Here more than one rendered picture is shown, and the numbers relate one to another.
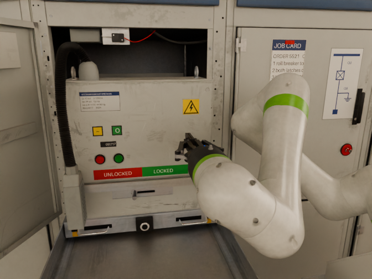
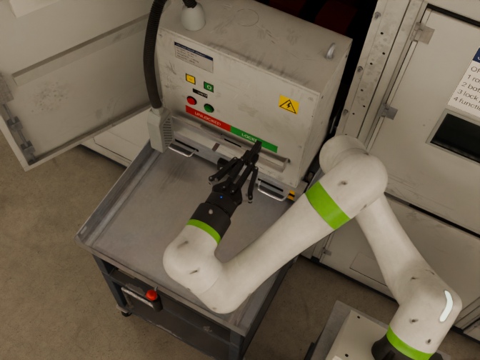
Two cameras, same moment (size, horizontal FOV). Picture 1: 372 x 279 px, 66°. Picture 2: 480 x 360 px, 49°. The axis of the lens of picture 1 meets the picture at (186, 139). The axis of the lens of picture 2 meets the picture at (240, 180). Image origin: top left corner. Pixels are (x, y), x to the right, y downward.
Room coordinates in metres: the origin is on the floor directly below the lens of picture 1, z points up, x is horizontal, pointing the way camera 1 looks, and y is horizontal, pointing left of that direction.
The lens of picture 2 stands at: (0.14, -0.44, 2.41)
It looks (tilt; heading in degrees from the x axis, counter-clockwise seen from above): 59 degrees down; 35
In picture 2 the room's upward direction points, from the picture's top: 4 degrees clockwise
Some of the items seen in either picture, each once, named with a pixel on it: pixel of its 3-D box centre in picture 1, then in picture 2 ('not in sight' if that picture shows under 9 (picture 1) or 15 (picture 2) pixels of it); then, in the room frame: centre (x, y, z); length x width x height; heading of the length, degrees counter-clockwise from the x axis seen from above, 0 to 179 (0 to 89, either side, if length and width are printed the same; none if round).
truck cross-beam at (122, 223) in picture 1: (144, 218); (231, 159); (0.93, 0.15, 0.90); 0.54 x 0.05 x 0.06; 100
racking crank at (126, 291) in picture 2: not in sight; (142, 302); (0.43, 0.13, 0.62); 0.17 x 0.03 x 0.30; 100
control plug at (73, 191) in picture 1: (75, 198); (161, 126); (0.81, 0.34, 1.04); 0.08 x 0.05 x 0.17; 10
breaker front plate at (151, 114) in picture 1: (141, 154); (230, 116); (0.92, 0.15, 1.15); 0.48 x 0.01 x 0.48; 100
